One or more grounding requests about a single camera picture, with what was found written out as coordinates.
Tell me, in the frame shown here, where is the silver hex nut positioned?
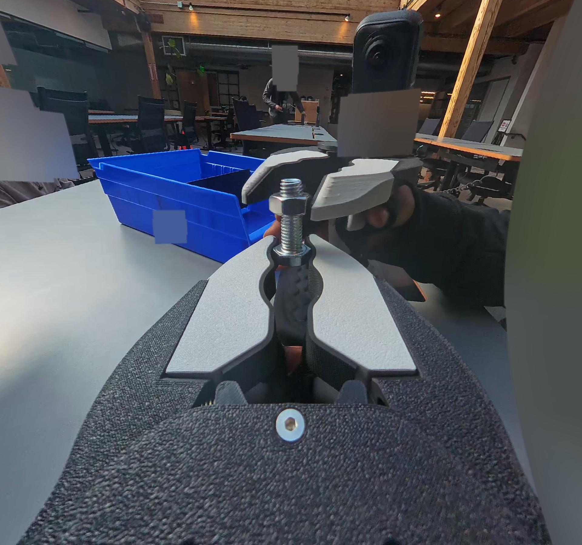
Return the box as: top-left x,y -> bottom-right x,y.
269,192 -> 312,216

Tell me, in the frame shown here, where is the black bin divider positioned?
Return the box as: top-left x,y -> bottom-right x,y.
186,170 -> 252,187

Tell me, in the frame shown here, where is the person's right forearm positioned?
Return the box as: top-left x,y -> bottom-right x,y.
434,192 -> 511,309

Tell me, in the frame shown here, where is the silver bolt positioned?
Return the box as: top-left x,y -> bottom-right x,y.
269,179 -> 312,267

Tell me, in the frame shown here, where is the blue plastic bin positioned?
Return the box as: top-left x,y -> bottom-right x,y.
87,148 -> 276,264

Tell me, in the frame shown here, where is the grey wood-edged table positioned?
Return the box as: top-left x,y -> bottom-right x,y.
415,133 -> 523,161
229,123 -> 338,145
89,114 -> 182,127

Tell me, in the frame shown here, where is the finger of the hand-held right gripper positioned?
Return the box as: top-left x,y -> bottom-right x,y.
310,158 -> 396,222
241,146 -> 331,205

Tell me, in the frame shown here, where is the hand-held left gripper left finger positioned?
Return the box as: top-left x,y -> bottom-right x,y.
165,237 -> 285,379

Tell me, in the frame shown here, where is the person's right hand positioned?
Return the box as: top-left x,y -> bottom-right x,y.
334,185 -> 440,284

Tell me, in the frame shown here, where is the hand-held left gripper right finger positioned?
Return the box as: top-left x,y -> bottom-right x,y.
306,234 -> 419,378

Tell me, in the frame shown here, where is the wooden support post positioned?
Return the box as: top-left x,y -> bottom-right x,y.
439,0 -> 517,138

